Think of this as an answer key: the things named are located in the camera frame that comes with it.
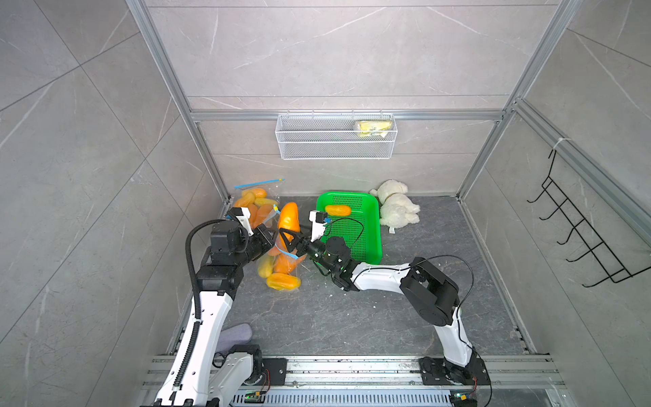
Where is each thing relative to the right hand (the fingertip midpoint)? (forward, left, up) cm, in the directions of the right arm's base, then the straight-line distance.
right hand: (287, 229), depth 78 cm
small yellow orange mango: (+24, -17, -19) cm, 35 cm away
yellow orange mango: (+32, +25, -19) cm, 45 cm away
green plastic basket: (+20, -27, -27) cm, 43 cm away
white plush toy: (+19, -41, -14) cm, 47 cm away
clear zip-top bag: (+32, +19, -20) cm, 42 cm away
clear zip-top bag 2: (0, +4, +3) cm, 5 cm away
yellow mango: (-9, +3, -19) cm, 21 cm away
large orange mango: (-5, +3, -13) cm, 14 cm away
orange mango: (0, -1, +4) cm, 4 cm away
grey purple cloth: (-25, +16, -22) cm, 37 cm away
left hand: (-3, +1, +5) cm, 6 cm away
